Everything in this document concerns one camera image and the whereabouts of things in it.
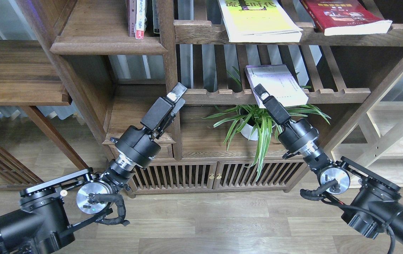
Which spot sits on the dark wooden bookshelf cabinet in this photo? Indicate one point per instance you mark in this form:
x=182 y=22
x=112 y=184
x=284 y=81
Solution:
x=114 y=79

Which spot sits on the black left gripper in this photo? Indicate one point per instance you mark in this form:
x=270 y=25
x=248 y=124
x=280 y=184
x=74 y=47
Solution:
x=137 y=147

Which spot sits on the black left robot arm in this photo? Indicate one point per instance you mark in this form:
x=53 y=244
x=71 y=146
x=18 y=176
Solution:
x=51 y=212

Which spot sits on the yellow green cover book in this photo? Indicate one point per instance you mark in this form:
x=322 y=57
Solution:
x=258 y=21

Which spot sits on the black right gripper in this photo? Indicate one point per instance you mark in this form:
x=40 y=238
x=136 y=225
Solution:
x=297 y=137

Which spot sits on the white lavender cover book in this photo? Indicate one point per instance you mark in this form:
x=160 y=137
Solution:
x=278 y=82

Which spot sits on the dark upright book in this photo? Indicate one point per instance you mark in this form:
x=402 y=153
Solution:
x=155 y=21

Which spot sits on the white plant pot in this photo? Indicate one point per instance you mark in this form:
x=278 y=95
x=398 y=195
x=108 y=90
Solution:
x=255 y=131

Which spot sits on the red white spine book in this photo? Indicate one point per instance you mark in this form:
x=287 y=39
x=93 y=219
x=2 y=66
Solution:
x=140 y=26

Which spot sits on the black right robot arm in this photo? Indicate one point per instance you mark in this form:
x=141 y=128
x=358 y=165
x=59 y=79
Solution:
x=370 y=203

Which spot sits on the green spider plant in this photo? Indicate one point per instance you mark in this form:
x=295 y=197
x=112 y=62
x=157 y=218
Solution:
x=241 y=114

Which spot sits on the red cover book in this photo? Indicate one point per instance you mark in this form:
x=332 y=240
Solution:
x=344 y=17

